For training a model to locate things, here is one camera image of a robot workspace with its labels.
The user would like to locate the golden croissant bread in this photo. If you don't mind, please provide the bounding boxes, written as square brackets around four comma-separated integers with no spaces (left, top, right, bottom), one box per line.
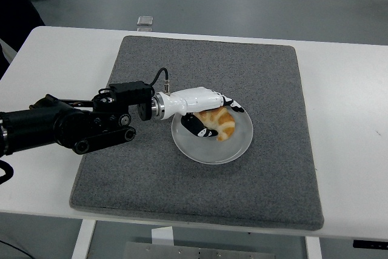
[193,106,236,142]

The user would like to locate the black floor cable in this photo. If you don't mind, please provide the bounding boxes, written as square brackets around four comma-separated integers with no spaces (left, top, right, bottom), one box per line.
[0,239,31,259]

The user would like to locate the grey metal plate with screws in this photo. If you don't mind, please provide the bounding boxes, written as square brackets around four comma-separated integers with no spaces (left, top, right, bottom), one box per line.
[122,241,277,259]

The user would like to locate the white table leg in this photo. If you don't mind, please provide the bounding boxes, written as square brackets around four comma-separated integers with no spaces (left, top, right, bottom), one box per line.
[304,236,323,259]
[72,219,97,259]

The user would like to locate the white round plate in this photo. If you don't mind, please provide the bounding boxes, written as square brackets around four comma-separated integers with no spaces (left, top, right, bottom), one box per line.
[171,104,254,166]

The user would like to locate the white table column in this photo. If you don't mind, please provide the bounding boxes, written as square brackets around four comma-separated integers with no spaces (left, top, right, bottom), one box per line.
[150,226,174,246]

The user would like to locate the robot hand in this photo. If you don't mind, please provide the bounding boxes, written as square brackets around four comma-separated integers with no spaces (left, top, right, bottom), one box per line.
[162,86,245,140]

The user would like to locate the small clear plastic box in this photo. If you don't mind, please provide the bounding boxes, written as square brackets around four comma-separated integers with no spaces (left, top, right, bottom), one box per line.
[136,15,155,27]

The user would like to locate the grey felt mat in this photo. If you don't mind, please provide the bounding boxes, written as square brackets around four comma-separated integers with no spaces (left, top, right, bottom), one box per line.
[69,35,325,231]

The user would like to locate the black table control box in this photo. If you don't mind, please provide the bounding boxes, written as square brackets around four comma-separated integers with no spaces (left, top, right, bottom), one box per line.
[353,240,388,249]

